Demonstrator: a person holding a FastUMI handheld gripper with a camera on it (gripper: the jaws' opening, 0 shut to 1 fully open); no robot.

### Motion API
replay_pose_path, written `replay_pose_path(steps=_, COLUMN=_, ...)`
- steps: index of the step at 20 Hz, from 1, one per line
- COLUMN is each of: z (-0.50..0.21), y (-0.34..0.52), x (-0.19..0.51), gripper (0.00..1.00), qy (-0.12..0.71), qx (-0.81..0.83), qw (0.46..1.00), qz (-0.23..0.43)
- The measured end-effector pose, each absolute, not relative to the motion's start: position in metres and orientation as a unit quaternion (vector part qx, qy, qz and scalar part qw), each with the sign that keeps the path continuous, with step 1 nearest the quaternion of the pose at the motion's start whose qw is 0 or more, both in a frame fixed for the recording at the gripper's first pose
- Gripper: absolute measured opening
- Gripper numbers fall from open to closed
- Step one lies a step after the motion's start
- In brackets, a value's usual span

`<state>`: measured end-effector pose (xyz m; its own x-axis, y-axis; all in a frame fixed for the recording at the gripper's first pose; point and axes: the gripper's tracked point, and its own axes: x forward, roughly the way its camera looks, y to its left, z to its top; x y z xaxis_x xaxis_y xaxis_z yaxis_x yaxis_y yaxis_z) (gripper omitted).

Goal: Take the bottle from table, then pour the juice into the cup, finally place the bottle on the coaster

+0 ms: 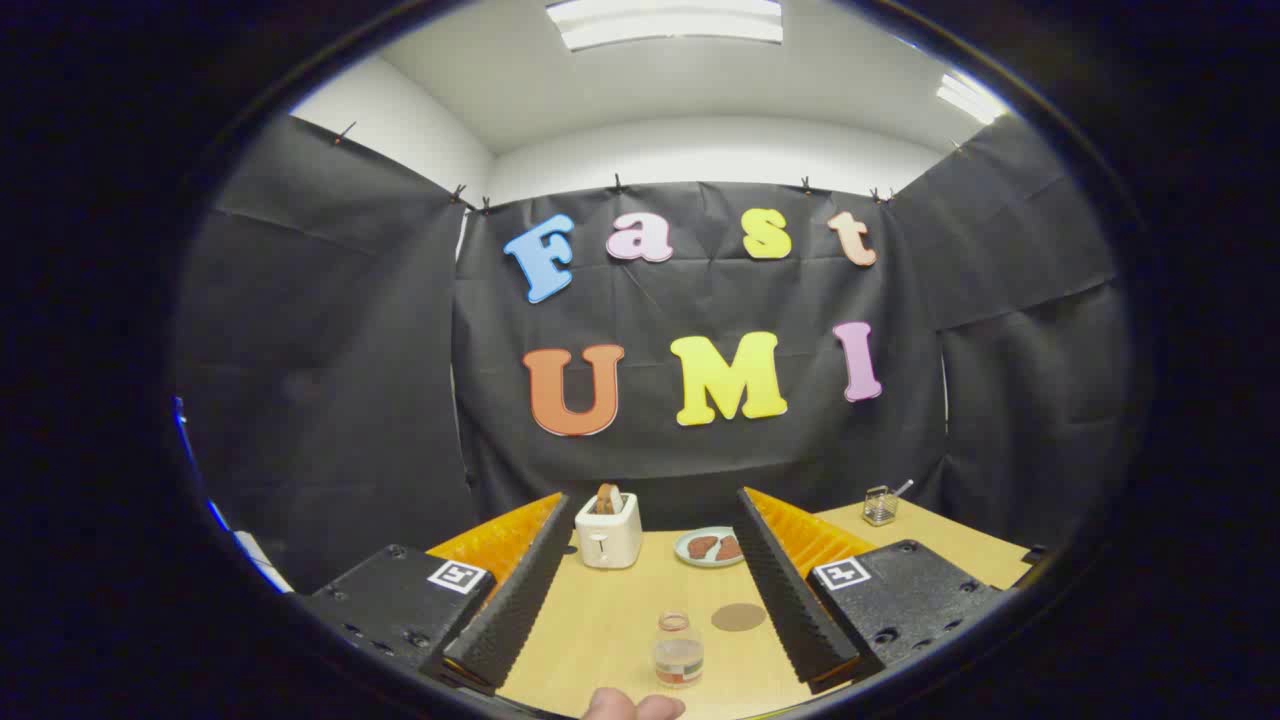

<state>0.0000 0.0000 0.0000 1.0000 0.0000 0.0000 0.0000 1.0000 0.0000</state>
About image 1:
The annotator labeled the wide ceiling light panel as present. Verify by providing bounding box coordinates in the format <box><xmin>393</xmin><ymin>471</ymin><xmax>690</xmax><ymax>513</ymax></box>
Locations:
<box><xmin>546</xmin><ymin>0</ymin><xmax>784</xmax><ymax>51</ymax></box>

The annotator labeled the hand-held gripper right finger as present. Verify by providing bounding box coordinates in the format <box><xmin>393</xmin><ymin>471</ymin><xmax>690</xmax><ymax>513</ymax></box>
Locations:
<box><xmin>735</xmin><ymin>487</ymin><xmax>1004</xmax><ymax>696</ymax></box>

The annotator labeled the white toaster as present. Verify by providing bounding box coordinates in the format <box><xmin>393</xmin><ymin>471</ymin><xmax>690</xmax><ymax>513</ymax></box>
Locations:
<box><xmin>574</xmin><ymin>492</ymin><xmax>644</xmax><ymax>571</ymax></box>

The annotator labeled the wooden table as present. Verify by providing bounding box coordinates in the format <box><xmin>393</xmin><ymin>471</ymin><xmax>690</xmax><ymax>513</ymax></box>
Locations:
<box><xmin>497</xmin><ymin>497</ymin><xmax>1036</xmax><ymax>720</ymax></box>

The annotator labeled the black backdrop cloth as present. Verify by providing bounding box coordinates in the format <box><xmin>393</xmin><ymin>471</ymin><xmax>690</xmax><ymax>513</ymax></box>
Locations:
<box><xmin>175</xmin><ymin>115</ymin><xmax>1136</xmax><ymax>596</ymax></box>

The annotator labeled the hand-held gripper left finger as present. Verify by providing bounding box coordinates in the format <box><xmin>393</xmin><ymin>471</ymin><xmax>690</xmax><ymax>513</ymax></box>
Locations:
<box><xmin>297</xmin><ymin>490</ymin><xmax>578</xmax><ymax>698</ymax></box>

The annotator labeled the small ceiling light panel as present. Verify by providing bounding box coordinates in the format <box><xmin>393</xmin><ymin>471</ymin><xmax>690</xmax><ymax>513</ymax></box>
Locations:
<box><xmin>937</xmin><ymin>72</ymin><xmax>1006</xmax><ymax>126</ymax></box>

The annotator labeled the pale green plate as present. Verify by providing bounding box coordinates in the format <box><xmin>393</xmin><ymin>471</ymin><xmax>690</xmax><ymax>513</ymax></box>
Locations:
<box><xmin>674</xmin><ymin>527</ymin><xmax>746</xmax><ymax>569</ymax></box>

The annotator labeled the clear plastic juice bottle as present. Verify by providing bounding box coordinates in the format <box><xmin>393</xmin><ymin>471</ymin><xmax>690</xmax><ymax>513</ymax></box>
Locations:
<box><xmin>653</xmin><ymin>612</ymin><xmax>705</xmax><ymax>690</ymax></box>

